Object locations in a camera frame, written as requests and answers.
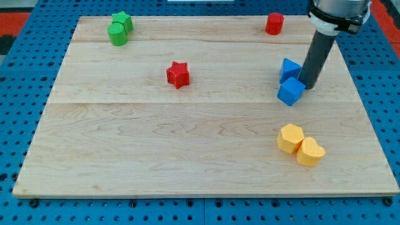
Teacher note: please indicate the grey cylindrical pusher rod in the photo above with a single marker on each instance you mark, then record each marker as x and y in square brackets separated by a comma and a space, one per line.
[317, 54]

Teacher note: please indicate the blue cube block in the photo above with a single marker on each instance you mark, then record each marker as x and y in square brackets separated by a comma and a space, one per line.
[290, 91]

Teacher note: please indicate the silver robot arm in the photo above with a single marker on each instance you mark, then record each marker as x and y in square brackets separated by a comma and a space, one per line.
[330, 17]

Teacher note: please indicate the blue triangle block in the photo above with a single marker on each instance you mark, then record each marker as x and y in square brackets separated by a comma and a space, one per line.
[289, 69]

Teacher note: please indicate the red cylinder block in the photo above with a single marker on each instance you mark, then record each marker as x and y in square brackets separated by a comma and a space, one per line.
[274, 23]

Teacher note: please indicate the yellow hexagon block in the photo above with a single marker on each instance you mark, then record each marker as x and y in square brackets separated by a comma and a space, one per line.
[290, 138]

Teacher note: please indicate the yellow heart block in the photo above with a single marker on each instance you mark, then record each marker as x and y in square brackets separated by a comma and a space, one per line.
[310, 152]

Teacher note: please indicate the wooden board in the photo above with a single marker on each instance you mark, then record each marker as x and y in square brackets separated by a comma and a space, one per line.
[113, 127]

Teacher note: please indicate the red star block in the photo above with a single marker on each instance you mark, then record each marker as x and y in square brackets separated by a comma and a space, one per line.
[178, 74]

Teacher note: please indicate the green star block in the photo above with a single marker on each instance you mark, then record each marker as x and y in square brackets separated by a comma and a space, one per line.
[125, 20]

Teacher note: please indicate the green cylinder block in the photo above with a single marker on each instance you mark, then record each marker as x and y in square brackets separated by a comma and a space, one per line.
[117, 34]

